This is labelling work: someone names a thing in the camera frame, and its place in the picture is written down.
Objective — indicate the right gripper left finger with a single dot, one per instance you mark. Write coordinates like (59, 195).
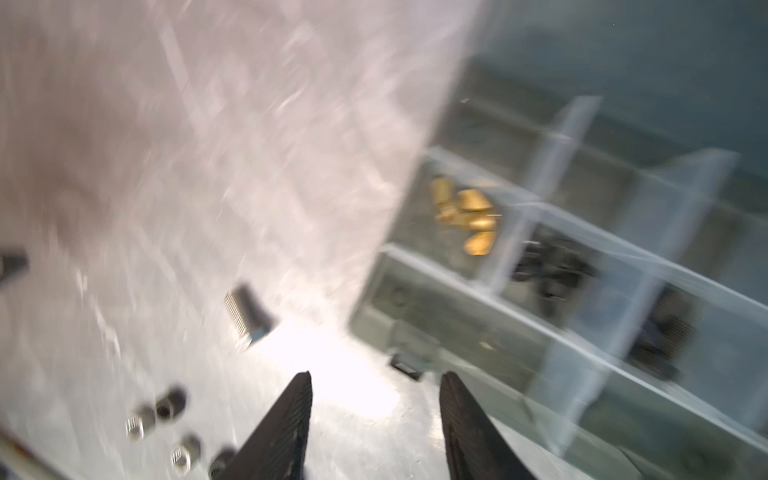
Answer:
(277, 447)

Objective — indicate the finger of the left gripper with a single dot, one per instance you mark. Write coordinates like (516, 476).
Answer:
(14, 263)

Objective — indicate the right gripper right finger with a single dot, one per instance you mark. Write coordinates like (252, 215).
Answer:
(475, 449)

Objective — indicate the black hex nut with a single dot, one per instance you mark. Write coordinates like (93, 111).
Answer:
(172, 404)

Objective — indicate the black wing nut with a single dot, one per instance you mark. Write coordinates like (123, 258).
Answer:
(558, 266)

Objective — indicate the black hex bolt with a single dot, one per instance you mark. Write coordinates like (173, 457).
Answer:
(664, 335)

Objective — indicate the brass wing nut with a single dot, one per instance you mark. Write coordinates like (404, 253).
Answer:
(467, 209)

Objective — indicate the silver hex nut lowest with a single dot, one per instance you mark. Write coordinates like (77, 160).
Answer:
(220, 462)

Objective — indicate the silver hex nut lower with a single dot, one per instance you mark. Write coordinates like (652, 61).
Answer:
(185, 454)

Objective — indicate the silver hex nut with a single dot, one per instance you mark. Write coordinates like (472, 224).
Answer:
(185, 454)
(140, 423)

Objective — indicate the silver hex bolt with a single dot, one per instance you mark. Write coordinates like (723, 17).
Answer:
(251, 321)

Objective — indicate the silver hex nut right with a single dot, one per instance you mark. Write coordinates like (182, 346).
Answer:
(140, 423)

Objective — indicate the clear plastic organizer box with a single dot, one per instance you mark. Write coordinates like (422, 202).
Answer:
(585, 239)

